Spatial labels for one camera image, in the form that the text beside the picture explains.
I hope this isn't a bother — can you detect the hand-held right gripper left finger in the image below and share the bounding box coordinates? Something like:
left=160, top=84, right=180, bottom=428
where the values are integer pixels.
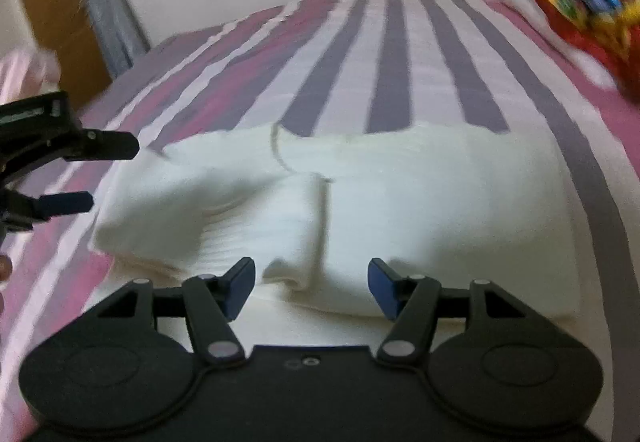
left=95, top=257, right=257, bottom=365

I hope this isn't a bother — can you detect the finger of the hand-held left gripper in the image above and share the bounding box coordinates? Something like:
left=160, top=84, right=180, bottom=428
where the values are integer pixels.
left=75, top=129, right=140, bottom=161
left=27, top=191, right=95, bottom=223

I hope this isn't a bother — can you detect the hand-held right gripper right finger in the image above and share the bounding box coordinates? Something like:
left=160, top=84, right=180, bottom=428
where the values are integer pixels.
left=367, top=258, right=528, bottom=365

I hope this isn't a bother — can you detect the white knitted garment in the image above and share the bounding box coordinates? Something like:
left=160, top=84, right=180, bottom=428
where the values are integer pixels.
left=89, top=121, right=578, bottom=325

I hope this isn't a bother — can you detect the person's left hand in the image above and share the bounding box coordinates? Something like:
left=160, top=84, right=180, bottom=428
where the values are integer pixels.
left=0, top=255, right=13, bottom=318

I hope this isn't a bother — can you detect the pale pink cloth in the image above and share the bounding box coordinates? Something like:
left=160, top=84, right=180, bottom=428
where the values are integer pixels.
left=0, top=46, right=63, bottom=106

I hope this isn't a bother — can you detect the striped purple pink bed sheet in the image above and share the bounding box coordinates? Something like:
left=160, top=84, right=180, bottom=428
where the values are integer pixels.
left=0, top=0, right=640, bottom=423

